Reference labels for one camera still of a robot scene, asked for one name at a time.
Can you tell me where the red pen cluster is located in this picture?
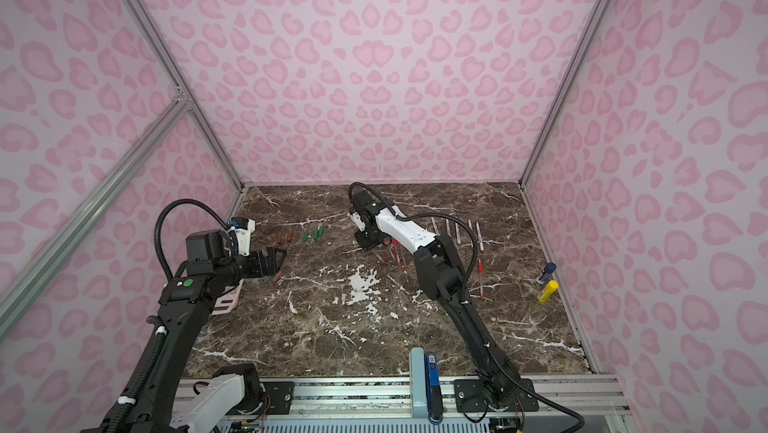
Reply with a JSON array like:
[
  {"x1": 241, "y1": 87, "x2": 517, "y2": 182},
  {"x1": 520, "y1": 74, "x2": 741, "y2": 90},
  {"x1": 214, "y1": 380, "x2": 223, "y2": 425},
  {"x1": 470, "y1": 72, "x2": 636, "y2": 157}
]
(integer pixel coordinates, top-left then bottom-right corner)
[
  {"x1": 393, "y1": 240, "x2": 407, "y2": 270},
  {"x1": 374, "y1": 246, "x2": 399, "y2": 265}
]

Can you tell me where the brown cap marker pen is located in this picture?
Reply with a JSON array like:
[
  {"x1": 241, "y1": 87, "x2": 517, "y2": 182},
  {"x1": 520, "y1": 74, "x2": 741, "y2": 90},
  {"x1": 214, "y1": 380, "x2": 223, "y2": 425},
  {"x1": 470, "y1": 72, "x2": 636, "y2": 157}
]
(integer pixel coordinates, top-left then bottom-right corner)
[{"x1": 475, "y1": 222, "x2": 485, "y2": 252}]

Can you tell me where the red pen alone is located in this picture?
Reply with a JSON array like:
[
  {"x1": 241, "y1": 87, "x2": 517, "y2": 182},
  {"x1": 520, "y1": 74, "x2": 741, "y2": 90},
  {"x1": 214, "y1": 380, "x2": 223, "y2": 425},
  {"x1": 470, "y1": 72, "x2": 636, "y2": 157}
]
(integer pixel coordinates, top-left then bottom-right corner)
[{"x1": 477, "y1": 257, "x2": 485, "y2": 298}]

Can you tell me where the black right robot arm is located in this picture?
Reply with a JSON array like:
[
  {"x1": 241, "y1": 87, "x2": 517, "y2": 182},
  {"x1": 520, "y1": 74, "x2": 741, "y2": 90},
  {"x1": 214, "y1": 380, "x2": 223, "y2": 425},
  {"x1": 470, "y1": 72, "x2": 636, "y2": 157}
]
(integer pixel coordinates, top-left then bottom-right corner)
[{"x1": 348, "y1": 182, "x2": 586, "y2": 432}]

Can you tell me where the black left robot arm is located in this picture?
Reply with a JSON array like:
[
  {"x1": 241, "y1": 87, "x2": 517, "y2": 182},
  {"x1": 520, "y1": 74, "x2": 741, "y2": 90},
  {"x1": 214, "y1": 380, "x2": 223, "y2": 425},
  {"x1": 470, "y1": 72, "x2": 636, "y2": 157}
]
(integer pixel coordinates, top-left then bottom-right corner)
[{"x1": 95, "y1": 198, "x2": 287, "y2": 432}]

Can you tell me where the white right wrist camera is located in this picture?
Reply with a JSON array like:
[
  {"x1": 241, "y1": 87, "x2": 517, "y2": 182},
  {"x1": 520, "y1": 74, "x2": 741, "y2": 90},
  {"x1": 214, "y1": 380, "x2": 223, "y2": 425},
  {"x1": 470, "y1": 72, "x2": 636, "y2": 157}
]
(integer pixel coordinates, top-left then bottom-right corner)
[{"x1": 349, "y1": 208, "x2": 366, "y2": 231}]

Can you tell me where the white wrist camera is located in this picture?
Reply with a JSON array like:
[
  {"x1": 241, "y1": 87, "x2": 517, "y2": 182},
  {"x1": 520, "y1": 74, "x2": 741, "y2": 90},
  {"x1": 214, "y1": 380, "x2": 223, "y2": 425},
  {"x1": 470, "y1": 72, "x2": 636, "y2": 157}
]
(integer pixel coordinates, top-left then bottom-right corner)
[
  {"x1": 349, "y1": 208, "x2": 366, "y2": 231},
  {"x1": 227, "y1": 216, "x2": 256, "y2": 256}
]

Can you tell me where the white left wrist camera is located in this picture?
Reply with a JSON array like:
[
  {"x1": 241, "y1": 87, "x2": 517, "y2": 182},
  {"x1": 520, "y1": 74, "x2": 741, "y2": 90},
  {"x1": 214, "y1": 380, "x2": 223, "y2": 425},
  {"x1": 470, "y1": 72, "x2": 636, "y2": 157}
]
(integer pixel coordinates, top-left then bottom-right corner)
[{"x1": 227, "y1": 216, "x2": 256, "y2": 256}]

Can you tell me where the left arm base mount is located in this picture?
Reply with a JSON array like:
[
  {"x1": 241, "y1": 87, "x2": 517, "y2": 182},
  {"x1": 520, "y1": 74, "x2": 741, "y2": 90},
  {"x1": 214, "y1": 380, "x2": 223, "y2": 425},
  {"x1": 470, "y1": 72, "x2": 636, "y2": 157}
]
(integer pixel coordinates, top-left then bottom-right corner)
[{"x1": 212, "y1": 363, "x2": 295, "y2": 415}]

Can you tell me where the light blue rail bracket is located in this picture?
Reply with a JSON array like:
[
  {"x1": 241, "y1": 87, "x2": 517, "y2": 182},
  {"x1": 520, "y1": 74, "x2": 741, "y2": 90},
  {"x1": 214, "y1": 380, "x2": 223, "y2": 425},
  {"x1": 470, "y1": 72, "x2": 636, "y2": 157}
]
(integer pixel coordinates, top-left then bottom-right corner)
[{"x1": 409, "y1": 347, "x2": 428, "y2": 420}]

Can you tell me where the blue device on rail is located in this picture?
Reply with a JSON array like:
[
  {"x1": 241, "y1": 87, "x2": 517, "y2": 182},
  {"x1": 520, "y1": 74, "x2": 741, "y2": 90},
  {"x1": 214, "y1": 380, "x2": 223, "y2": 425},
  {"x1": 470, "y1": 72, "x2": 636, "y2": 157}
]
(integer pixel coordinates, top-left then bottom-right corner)
[{"x1": 424, "y1": 353, "x2": 444, "y2": 425}]

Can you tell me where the aluminium frame diagonal bar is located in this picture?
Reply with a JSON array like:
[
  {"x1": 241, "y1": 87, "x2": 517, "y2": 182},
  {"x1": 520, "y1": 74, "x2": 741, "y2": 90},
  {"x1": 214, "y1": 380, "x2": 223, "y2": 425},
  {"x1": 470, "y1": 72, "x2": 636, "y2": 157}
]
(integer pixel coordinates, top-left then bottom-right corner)
[{"x1": 1, "y1": 95, "x2": 188, "y2": 338}]

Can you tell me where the yellow marker by wall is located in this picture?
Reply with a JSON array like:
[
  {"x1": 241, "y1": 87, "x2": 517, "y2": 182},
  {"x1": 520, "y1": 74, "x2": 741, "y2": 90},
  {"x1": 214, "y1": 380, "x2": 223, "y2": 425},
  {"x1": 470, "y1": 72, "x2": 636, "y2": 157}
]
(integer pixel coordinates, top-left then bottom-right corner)
[{"x1": 537, "y1": 280, "x2": 559, "y2": 303}]

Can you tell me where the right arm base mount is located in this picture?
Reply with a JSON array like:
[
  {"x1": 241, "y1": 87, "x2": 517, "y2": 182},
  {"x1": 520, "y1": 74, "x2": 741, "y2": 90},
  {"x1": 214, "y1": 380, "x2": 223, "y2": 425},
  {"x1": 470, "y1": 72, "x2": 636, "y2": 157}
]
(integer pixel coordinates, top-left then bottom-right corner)
[{"x1": 453, "y1": 378, "x2": 540, "y2": 414}]

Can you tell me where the aluminium front rail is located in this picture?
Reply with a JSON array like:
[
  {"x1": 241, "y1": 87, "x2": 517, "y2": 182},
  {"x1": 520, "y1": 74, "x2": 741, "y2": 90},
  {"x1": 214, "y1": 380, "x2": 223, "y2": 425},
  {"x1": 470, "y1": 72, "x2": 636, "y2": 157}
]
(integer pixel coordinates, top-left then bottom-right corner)
[{"x1": 113, "y1": 374, "x2": 631, "y2": 428}]

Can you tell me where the left corner frame post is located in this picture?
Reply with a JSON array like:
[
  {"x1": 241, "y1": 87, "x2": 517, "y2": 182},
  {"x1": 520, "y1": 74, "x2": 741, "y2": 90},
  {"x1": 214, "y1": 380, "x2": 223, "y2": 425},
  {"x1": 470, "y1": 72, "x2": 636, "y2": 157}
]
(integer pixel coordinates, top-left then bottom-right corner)
[{"x1": 121, "y1": 0, "x2": 245, "y2": 192}]

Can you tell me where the corner frame post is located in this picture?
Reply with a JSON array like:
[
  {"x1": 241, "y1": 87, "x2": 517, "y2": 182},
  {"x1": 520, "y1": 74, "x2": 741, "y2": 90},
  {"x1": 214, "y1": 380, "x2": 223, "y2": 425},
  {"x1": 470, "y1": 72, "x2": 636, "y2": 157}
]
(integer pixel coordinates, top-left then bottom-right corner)
[
  {"x1": 518, "y1": 0, "x2": 616, "y2": 190},
  {"x1": 121, "y1": 0, "x2": 245, "y2": 192}
]

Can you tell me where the right corner frame post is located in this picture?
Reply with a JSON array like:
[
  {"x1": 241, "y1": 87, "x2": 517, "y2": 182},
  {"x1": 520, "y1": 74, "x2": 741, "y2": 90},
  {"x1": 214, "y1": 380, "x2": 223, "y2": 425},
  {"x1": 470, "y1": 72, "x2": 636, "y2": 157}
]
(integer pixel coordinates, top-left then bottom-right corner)
[{"x1": 518, "y1": 0, "x2": 616, "y2": 190}]

